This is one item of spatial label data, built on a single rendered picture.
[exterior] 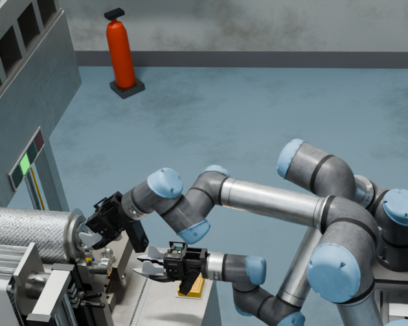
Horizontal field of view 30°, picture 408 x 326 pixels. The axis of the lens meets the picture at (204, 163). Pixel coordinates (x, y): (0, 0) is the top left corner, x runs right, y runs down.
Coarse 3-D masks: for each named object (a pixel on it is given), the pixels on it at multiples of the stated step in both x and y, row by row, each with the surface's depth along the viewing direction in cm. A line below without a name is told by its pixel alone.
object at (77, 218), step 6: (78, 216) 197; (72, 222) 195; (78, 222) 197; (84, 222) 201; (72, 228) 194; (72, 234) 194; (72, 240) 194; (72, 246) 194; (72, 252) 195; (78, 252) 198; (78, 258) 199
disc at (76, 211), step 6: (72, 210) 197; (78, 210) 200; (72, 216) 196; (66, 222) 193; (66, 228) 193; (66, 234) 193; (66, 240) 193; (66, 246) 194; (66, 252) 194; (66, 258) 194; (72, 258) 198; (72, 264) 198
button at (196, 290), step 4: (200, 276) 228; (196, 280) 226; (200, 280) 226; (204, 280) 228; (196, 284) 225; (200, 284) 225; (192, 288) 224; (196, 288) 224; (200, 288) 224; (188, 292) 224; (192, 292) 223; (196, 292) 223; (200, 292) 224; (192, 296) 224; (196, 296) 224; (200, 296) 224
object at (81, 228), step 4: (80, 224) 197; (84, 224) 200; (76, 228) 196; (80, 228) 197; (84, 228) 200; (76, 232) 195; (80, 232) 197; (84, 232) 200; (76, 236) 195; (76, 240) 195; (80, 240) 198; (76, 244) 196; (76, 248) 197; (80, 248) 198
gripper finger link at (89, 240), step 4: (80, 236) 192; (84, 236) 192; (88, 236) 192; (92, 236) 191; (96, 236) 191; (100, 236) 191; (84, 240) 193; (88, 240) 193; (92, 240) 192; (96, 240) 192; (88, 244) 194; (92, 244) 193; (84, 248) 196; (88, 248) 194; (92, 248) 193
